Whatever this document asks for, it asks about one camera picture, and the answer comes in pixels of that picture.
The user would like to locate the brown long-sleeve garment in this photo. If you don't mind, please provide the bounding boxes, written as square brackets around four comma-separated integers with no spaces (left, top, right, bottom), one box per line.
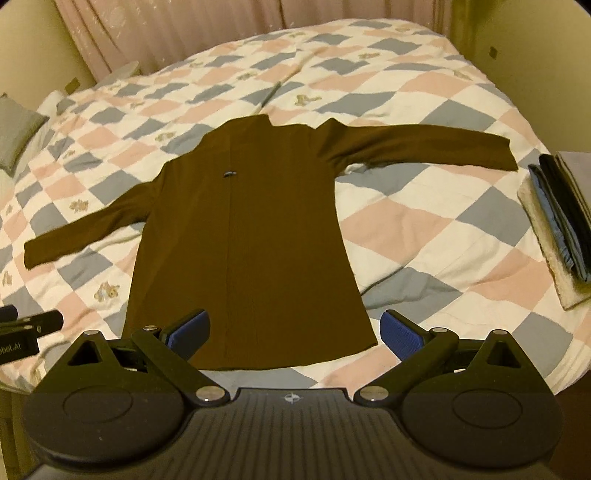
[24,115,517,370]

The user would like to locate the cream fleece folded towel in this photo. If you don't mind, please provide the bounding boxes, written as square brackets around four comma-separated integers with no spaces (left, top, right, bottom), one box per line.
[517,177,590,310]

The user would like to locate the blue folded jeans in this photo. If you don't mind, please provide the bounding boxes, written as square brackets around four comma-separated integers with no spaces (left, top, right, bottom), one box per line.
[528,152,590,283]

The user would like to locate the grey pillow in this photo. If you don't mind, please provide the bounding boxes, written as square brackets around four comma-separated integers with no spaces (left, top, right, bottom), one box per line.
[0,93,49,177]

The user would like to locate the white headboard pillow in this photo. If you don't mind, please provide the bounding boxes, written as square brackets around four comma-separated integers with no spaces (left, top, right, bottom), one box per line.
[36,90,66,118]

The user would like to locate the pink curtain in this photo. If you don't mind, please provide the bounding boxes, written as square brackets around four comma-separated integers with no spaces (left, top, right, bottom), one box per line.
[56,0,453,80]

